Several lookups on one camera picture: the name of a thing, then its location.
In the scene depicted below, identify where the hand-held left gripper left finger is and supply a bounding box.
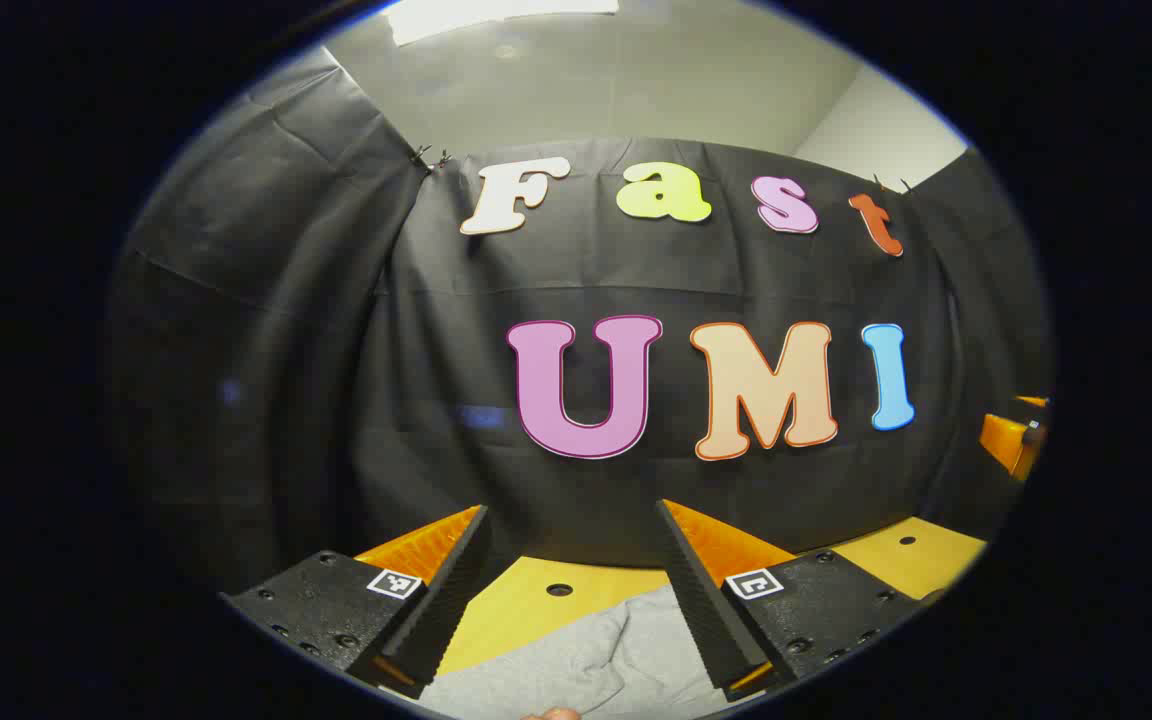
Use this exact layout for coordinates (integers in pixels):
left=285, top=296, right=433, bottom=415
left=219, top=505, right=493, bottom=699

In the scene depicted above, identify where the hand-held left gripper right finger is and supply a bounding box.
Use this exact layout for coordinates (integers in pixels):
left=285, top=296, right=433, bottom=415
left=656, top=498, right=937, bottom=703

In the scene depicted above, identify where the grey zip-neck sweatshirt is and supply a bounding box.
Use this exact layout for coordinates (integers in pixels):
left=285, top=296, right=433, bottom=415
left=416, top=583, right=767, bottom=720

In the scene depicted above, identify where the black backdrop cloth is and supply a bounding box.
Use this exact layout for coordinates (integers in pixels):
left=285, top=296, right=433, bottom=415
left=106, top=45, right=1055, bottom=601

